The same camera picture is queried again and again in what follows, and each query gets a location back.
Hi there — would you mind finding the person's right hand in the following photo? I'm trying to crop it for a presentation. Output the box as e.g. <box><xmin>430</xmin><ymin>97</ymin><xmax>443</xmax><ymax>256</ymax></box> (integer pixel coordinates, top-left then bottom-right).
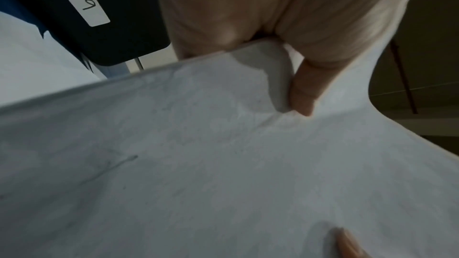
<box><xmin>333</xmin><ymin>226</ymin><xmax>371</xmax><ymax>258</ymax></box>

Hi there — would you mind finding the person's left hand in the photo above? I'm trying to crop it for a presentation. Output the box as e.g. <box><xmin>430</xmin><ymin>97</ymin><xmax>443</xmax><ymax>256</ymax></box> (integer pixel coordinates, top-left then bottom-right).
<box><xmin>153</xmin><ymin>0</ymin><xmax>421</xmax><ymax>118</ymax></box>

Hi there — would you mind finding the neat white paper sheaf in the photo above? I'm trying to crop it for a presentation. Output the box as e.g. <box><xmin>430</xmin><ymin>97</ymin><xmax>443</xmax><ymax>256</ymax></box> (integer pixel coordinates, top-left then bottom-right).
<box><xmin>0</xmin><ymin>0</ymin><xmax>459</xmax><ymax>258</ymax></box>

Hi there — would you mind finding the pile of white papers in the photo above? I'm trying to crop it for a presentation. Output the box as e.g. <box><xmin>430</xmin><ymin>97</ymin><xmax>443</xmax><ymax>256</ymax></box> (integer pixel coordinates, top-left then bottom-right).
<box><xmin>0</xmin><ymin>10</ymin><xmax>109</xmax><ymax>108</ymax></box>

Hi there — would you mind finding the black case with white label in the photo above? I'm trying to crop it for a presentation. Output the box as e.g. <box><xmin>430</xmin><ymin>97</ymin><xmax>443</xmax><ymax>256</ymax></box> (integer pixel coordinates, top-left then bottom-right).
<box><xmin>0</xmin><ymin>0</ymin><xmax>172</xmax><ymax>67</ymax></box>

